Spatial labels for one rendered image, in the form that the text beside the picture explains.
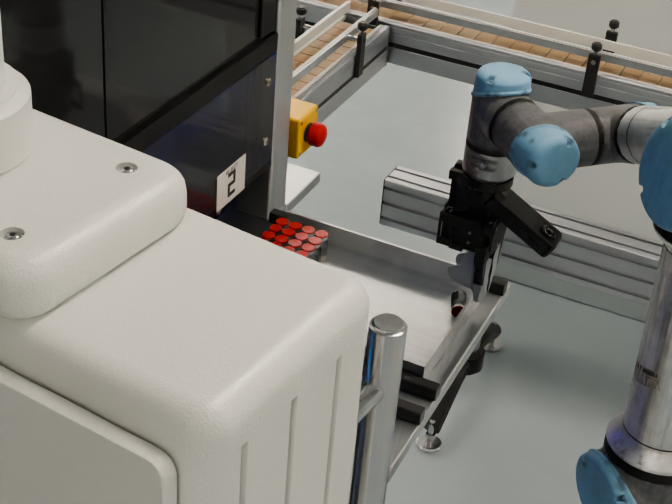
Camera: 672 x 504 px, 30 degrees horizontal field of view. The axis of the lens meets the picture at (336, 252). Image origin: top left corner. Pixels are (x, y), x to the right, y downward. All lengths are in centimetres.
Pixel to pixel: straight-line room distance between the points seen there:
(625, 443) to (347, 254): 68
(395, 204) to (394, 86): 175
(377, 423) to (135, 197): 24
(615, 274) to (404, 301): 98
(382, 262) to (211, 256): 124
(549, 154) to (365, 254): 49
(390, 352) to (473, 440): 220
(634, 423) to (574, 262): 138
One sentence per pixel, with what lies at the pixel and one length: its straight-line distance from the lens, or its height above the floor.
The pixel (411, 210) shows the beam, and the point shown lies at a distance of 287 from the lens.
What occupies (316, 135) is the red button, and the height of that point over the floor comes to 100.
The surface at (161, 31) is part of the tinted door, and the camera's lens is 159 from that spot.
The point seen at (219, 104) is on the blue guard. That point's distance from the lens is 176.
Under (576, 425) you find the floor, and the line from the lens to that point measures 311.
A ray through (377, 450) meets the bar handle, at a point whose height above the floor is 138.
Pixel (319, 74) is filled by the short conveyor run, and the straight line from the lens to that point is 241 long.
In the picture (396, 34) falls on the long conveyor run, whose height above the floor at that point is 91.
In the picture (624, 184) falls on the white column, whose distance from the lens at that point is 334.
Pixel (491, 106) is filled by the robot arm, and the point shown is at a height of 124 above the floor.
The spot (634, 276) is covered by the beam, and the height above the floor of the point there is 49.
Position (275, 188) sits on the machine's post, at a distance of 201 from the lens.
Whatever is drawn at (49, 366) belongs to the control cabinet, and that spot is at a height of 154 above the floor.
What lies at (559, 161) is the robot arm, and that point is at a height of 122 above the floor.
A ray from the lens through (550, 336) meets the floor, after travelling 337.
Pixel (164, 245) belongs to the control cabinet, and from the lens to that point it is 73.
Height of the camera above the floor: 195
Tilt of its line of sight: 33 degrees down
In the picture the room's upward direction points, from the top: 5 degrees clockwise
